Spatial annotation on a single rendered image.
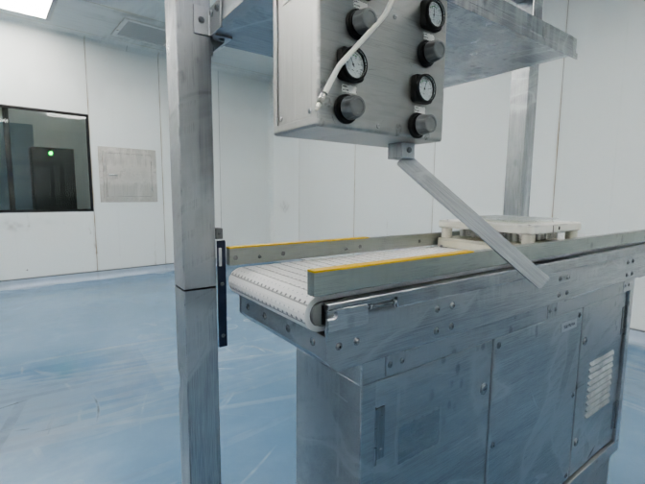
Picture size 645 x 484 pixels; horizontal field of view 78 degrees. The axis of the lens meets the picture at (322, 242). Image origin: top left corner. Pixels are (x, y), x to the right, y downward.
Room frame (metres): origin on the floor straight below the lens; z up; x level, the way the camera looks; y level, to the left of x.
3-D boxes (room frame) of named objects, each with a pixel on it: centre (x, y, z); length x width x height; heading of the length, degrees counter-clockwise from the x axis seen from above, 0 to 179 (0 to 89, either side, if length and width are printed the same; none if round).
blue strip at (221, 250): (0.72, 0.18, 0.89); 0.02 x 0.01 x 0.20; 126
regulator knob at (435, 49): (0.55, -0.14, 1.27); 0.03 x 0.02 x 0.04; 126
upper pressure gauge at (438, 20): (0.56, -0.14, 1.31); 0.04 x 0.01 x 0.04; 126
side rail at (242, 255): (1.11, -0.36, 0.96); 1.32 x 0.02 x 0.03; 126
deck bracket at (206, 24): (0.69, 0.19, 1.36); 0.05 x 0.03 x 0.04; 36
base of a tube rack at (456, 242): (1.02, -0.47, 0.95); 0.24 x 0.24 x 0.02; 36
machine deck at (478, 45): (0.79, -0.13, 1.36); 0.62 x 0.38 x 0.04; 126
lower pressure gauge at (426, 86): (0.55, -0.13, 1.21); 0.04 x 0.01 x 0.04; 126
